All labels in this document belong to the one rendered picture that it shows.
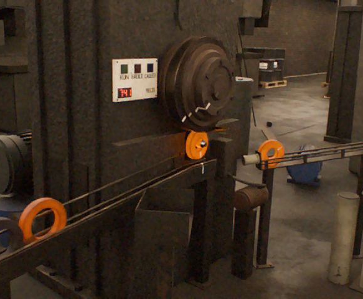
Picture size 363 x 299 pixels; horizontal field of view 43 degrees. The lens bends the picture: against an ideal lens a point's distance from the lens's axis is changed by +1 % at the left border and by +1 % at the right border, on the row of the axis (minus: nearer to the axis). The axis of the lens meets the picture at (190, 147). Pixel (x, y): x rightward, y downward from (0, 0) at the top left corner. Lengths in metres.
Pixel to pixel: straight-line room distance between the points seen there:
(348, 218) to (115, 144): 1.36
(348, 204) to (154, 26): 1.40
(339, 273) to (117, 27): 1.81
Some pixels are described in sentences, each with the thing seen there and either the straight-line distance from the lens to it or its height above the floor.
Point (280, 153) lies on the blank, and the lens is 2.69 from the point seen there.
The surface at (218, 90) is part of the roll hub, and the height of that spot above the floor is 1.10.
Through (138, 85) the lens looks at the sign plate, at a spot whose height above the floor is 1.12.
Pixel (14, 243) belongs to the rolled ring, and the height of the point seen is 0.62.
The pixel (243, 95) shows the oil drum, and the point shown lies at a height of 0.72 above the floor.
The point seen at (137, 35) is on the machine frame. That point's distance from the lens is 2.11.
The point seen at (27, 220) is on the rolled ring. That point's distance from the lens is 1.74.
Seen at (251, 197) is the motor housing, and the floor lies 0.50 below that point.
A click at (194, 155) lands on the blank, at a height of 0.76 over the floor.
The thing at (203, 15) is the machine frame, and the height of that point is 1.45.
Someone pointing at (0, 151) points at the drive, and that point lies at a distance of 3.07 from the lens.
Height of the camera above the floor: 1.36
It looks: 14 degrees down
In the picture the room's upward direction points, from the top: 2 degrees clockwise
